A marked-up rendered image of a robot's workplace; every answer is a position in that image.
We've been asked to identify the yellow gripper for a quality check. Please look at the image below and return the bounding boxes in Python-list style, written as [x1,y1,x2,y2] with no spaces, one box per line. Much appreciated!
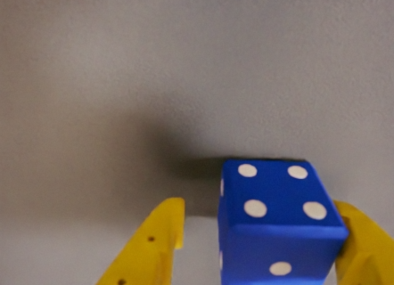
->
[95,198,394,285]

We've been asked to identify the blue die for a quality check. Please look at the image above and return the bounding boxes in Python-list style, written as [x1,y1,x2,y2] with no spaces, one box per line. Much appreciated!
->
[218,159,349,285]

